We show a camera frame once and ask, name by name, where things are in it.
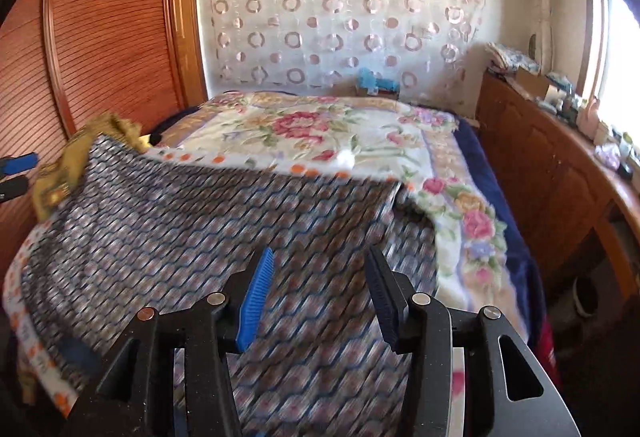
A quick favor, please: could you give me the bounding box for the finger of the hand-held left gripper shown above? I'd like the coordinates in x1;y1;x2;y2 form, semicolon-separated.
0;153;39;176
0;177;28;202

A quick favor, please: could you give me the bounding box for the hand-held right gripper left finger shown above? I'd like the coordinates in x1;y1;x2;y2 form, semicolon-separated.
75;246;276;437

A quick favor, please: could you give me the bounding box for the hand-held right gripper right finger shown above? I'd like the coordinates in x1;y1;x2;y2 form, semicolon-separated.
364;246;583;437

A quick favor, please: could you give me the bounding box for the navy circle-print garment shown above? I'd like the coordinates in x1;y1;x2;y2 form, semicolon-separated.
15;134;441;437

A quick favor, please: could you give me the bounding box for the gold cloth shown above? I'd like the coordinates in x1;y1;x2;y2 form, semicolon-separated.
32;113;151;223

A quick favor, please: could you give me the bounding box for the orange fruit print sheet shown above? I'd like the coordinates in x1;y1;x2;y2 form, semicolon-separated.
2;149;473;437

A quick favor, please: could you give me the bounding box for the navy blue blanket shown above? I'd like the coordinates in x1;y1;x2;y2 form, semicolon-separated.
452;117;546;353

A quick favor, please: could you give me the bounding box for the wooden slatted wardrobe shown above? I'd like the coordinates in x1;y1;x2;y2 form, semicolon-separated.
0;0;208;278

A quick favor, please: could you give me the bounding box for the red cloth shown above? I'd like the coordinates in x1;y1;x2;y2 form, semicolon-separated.
535;317;558;368

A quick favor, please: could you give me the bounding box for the white-rimmed dark bin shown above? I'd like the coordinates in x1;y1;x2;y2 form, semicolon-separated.
572;274;606;318

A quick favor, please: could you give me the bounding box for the wooden low cabinet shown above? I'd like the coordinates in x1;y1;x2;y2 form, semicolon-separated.
475;72;640;318

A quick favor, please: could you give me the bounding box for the blue box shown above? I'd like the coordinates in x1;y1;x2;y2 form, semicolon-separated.
356;68;401;98

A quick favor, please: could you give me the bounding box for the cardboard box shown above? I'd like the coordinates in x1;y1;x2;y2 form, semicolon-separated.
515;67;551;98

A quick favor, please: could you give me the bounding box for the crumpled white tissue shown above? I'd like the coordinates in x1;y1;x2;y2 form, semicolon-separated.
595;143;621;168

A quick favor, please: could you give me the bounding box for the pink bottle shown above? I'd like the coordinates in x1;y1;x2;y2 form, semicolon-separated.
580;99;603;135

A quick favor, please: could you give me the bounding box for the stack of folded cloths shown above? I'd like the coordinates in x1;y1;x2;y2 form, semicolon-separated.
487;42;541;75

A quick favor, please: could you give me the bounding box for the sheer circle-pattern curtain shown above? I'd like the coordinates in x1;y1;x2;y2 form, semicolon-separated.
196;0;486;100

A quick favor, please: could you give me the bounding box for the wooden framed window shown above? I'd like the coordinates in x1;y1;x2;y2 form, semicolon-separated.
582;0;640;168

